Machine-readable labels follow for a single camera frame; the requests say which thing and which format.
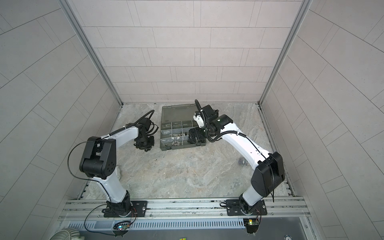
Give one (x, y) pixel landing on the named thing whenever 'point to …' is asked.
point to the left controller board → (121, 228)
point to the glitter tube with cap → (243, 162)
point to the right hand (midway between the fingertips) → (195, 135)
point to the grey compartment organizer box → (176, 121)
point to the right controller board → (251, 224)
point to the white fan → (74, 234)
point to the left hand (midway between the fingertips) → (154, 143)
